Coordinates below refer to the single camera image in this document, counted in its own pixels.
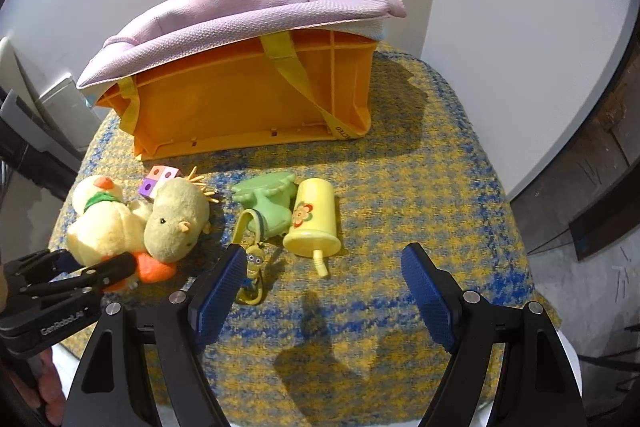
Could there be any yellow blue plaid blanket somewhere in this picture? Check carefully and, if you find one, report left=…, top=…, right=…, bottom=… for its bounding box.
left=47, top=49, right=561, bottom=418

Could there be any dark wooden panel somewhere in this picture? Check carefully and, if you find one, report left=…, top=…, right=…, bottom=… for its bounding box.
left=510, top=52, right=640, bottom=260

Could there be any yellow duck plush toy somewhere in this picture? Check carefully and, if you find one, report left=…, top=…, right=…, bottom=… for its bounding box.
left=66, top=175, right=176, bottom=293

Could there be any colourful toy cube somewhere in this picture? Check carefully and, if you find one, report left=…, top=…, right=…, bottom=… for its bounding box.
left=140, top=165, right=179, bottom=198

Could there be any yellow flower cup with straw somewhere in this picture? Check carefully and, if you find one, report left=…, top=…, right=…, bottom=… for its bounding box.
left=283, top=178, right=341, bottom=279

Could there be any white cloth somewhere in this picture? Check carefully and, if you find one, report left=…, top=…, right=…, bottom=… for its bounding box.
left=54, top=331, right=585, bottom=423

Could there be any grey and black appliance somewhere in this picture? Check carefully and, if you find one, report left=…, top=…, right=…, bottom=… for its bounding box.
left=0, top=37, right=86, bottom=202

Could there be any person's left hand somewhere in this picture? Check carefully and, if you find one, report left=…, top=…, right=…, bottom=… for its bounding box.
left=30, top=347, right=68, bottom=427

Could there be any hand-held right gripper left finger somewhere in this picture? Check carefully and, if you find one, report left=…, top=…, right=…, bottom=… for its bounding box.
left=65, top=243, right=248, bottom=427

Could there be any green plastic toy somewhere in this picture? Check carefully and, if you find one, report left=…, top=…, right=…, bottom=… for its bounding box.
left=231, top=173, right=297, bottom=240

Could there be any green hippo plush toy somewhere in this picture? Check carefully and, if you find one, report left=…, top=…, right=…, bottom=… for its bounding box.
left=144, top=172, right=218, bottom=264

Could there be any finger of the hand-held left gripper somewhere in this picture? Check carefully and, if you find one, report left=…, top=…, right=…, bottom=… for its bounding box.
left=20, top=253, right=138, bottom=303
left=0, top=249, right=83, bottom=288

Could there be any orange plastic crate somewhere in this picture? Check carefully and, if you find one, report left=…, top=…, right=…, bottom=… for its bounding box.
left=97, top=29, right=376, bottom=158

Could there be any yellow figure keychain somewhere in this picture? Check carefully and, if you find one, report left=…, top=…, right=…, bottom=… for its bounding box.
left=234, top=209, right=271, bottom=306

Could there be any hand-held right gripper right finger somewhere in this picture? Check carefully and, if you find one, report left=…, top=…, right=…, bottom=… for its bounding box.
left=401, top=242, right=588, bottom=427

